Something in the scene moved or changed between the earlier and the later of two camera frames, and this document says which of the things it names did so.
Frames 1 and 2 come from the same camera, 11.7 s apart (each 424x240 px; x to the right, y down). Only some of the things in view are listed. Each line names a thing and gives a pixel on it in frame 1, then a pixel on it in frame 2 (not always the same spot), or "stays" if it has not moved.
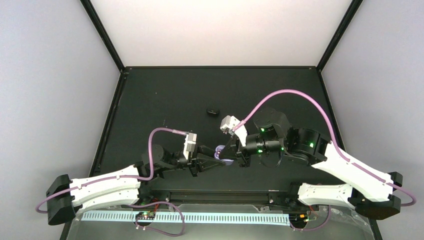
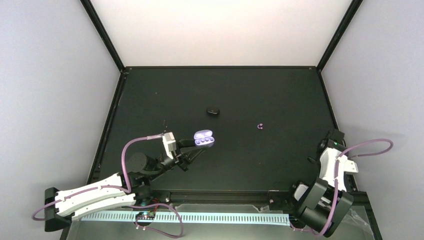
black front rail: (222, 196) stays
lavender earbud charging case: (216, 155) to (204, 137)
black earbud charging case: (212, 112) stays
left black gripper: (193, 163) to (186, 148)
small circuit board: (146, 215) stays
